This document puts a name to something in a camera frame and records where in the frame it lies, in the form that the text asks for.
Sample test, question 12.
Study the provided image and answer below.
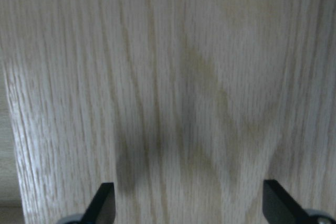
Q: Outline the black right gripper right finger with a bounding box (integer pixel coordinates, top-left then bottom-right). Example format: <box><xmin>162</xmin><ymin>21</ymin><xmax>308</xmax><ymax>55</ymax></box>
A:
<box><xmin>262</xmin><ymin>179</ymin><xmax>336</xmax><ymax>224</ymax></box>

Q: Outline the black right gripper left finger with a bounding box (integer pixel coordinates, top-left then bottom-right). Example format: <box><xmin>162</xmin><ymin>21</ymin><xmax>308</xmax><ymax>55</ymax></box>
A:
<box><xmin>79</xmin><ymin>183</ymin><xmax>116</xmax><ymax>224</ymax></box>

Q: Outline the wooden drawer cabinet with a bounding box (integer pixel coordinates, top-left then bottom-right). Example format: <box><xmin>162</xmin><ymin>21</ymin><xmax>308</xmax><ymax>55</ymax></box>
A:
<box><xmin>1</xmin><ymin>0</ymin><xmax>335</xmax><ymax>223</ymax></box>

